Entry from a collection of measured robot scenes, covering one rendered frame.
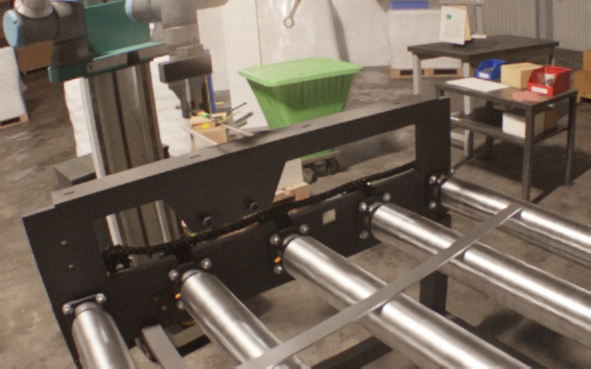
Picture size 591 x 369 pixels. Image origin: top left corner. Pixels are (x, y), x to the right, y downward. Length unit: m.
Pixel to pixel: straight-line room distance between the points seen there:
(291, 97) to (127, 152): 1.74
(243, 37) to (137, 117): 2.72
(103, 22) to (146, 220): 0.97
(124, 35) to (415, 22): 6.16
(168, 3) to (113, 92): 1.12
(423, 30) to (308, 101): 4.31
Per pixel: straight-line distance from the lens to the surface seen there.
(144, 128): 2.37
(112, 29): 2.22
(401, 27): 7.95
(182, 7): 1.25
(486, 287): 1.25
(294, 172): 3.35
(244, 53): 4.98
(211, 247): 1.34
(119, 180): 1.23
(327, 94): 3.95
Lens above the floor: 1.55
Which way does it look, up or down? 21 degrees down
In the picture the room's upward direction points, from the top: 5 degrees counter-clockwise
